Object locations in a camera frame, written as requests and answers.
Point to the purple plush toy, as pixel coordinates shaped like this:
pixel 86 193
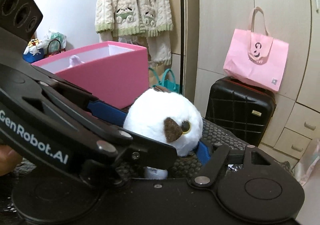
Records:
pixel 74 60

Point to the cream knitted cardigan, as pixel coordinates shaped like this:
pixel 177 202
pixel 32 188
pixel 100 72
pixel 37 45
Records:
pixel 151 19

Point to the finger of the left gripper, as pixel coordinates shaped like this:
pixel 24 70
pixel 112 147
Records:
pixel 107 113
pixel 160 147

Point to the blue flower gift bag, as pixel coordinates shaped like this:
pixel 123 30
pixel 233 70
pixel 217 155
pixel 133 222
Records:
pixel 34 51

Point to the pink storage box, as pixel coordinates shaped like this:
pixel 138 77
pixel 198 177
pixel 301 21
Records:
pixel 115 72

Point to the pink tote bag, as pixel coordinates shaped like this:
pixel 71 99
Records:
pixel 256 59

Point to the white brown plush cat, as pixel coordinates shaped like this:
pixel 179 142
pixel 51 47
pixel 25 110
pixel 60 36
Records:
pixel 167 117

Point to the teal bag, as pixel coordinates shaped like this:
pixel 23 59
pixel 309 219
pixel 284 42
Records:
pixel 168 80

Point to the black suitcase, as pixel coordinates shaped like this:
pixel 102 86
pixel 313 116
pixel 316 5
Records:
pixel 242 109

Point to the beige wardrobe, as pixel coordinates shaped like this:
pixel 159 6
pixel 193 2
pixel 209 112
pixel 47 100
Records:
pixel 286 20

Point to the left hand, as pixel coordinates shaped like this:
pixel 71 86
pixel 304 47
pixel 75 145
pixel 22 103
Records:
pixel 9 159

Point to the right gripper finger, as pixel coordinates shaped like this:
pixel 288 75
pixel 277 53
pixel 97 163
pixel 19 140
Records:
pixel 214 159

